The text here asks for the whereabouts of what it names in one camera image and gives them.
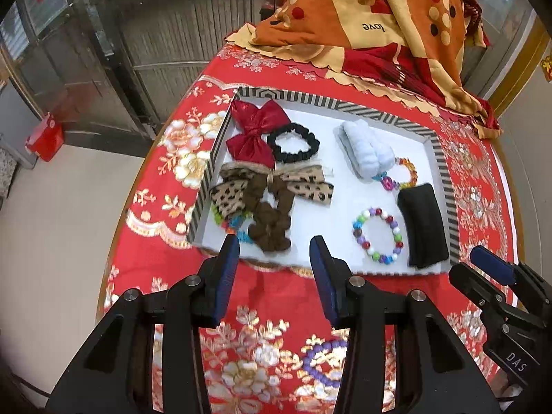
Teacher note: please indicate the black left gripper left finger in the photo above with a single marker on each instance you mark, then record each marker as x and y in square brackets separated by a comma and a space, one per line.
[112, 371]

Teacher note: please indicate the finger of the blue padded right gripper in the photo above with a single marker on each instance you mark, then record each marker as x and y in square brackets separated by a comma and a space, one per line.
[493, 265]

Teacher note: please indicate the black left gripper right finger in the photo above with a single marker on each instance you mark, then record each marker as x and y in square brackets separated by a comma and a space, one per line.
[434, 371]

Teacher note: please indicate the white fluffy hair clip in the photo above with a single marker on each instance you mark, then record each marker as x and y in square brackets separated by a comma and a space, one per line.
[367, 153]

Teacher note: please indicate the black scrunchie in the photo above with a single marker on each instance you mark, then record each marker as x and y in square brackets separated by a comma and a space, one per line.
[292, 143]

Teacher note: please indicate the red satin bow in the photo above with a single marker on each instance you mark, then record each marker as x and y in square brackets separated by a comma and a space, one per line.
[254, 123]

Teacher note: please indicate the striped white jewelry tray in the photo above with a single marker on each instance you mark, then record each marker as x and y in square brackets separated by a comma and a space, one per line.
[324, 116]

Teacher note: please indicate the black velvet cushion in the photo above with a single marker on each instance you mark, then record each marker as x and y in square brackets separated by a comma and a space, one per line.
[424, 226]

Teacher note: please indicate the red floral tablecloth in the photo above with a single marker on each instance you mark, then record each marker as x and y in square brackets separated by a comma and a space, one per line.
[253, 359]

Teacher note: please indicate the red box on floor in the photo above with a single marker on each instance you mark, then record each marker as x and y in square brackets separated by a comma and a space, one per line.
[46, 139]

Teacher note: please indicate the orange yellow red blanket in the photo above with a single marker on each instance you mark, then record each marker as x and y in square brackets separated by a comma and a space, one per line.
[417, 45]

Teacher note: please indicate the metal glass door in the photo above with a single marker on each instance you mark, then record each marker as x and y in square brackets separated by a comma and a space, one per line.
[105, 67]

